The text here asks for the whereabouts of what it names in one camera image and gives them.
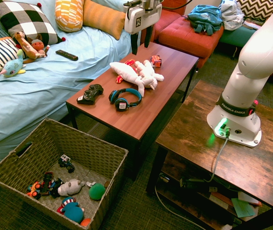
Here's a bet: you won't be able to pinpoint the black power adapter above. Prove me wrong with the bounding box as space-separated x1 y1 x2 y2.
179 177 207 190

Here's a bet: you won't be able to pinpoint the black and blue headphones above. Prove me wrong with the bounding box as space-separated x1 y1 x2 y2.
108 88 143 112

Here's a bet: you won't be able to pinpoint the white floor cable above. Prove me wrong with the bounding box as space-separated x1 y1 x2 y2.
154 185 206 230

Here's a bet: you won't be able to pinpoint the red-brown wooden coffee table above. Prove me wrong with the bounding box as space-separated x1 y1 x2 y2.
66 41 199 182

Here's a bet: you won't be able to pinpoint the white crumpled cloth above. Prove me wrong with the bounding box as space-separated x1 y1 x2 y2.
219 0 245 31

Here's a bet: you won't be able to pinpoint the blue striped superhero plush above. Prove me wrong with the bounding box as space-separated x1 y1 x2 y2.
56 196 85 224

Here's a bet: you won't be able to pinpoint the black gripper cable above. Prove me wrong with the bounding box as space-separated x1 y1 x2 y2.
162 0 193 11

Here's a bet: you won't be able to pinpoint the bed with light blue sheet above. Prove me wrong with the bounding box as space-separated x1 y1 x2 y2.
0 0 142 177

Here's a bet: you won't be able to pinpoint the yellow patterned bolster pillow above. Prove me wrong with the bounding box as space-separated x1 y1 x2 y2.
55 0 85 33

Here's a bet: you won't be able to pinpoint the rustic dark wood table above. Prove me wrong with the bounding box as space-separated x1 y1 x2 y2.
146 80 273 230

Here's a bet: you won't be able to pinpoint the teal backpack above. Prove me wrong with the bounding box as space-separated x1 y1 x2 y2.
187 5 223 36

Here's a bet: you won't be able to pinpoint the black remote control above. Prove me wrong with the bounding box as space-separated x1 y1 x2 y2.
55 49 79 61

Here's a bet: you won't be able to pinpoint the orange toy car black wheels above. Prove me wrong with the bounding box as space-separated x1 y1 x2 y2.
26 181 42 200

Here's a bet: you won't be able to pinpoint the dark blue toy car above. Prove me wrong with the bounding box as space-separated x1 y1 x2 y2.
49 177 64 198

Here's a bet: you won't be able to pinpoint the teal sofa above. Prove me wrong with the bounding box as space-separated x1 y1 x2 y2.
219 23 259 48

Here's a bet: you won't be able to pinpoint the brown plush deer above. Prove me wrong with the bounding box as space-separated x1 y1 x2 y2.
13 31 51 64

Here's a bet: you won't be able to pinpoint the red and black toy car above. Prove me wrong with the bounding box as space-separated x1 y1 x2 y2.
40 172 54 195

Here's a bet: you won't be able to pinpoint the grey plush rhino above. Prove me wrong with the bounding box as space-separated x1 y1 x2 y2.
57 178 86 197

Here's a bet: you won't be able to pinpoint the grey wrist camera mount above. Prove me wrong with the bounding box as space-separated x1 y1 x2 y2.
123 0 164 12

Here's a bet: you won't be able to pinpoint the green paper sheet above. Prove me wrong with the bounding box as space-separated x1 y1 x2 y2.
231 197 256 218

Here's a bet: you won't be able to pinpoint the red armchair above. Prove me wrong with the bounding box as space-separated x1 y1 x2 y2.
140 0 187 44

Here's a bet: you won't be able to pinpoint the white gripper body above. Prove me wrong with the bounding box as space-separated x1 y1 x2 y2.
124 4 163 35

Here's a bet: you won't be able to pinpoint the teal plush narwhal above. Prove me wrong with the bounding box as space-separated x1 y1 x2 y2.
0 49 27 78

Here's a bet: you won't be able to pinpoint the grey woven wicker basket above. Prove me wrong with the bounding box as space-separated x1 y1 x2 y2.
0 117 129 230

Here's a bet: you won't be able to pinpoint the black game controller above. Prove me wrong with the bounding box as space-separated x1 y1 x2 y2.
76 83 104 105

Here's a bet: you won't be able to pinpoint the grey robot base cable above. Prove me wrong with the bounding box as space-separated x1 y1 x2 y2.
203 130 231 183

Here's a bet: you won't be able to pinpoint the orange rectangular pillow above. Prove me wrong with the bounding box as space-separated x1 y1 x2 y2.
82 0 127 41

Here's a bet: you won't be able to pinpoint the red striped bacon plush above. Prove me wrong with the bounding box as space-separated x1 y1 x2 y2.
116 58 137 84

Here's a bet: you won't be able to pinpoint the black white checkered pillow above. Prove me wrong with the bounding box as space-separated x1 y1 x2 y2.
0 0 67 46

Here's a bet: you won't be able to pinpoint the orange and blue toy car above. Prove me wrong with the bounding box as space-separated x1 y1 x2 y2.
150 55 163 69

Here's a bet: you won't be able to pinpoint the blue and white toy truck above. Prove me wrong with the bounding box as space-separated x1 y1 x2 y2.
57 154 76 173

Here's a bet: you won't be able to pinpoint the black white chevron pillow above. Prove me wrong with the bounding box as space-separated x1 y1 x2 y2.
236 0 273 22

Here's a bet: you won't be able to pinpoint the red tufted ottoman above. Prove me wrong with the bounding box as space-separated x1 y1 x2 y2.
158 16 225 69

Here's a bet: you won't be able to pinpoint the white plush toy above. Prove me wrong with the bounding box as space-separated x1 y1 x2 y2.
109 59 165 98

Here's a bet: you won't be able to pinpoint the green plush ball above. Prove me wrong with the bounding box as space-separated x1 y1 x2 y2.
86 181 106 201

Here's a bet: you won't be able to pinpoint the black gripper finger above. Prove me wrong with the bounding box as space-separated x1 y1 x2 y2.
130 33 140 56
144 24 154 48

